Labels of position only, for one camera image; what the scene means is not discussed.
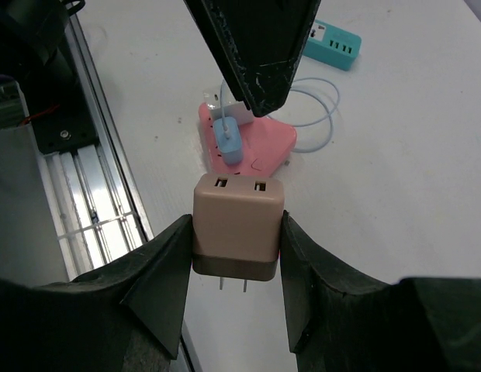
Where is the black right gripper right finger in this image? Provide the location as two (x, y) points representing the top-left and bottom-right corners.
(280, 215), (481, 371)

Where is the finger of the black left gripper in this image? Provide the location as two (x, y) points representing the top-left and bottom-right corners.
(185, 0), (320, 117)

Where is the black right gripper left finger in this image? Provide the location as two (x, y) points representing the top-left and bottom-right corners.
(0, 214), (193, 371)

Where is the white charger plug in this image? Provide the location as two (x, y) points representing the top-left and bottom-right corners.
(203, 85), (254, 126)

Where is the pink triangular power strip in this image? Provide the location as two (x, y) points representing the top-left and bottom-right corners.
(199, 103), (297, 177)

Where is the blue charger plug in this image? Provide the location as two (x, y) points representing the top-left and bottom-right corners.
(213, 116), (244, 166)

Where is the brown charger plug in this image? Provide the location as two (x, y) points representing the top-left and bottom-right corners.
(192, 174), (285, 282)

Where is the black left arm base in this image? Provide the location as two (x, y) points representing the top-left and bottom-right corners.
(0, 1), (99, 154)

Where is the teal power strip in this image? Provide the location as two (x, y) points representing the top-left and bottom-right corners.
(303, 19), (362, 71)

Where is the aluminium frame rail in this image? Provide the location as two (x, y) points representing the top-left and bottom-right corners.
(37, 16), (154, 279)

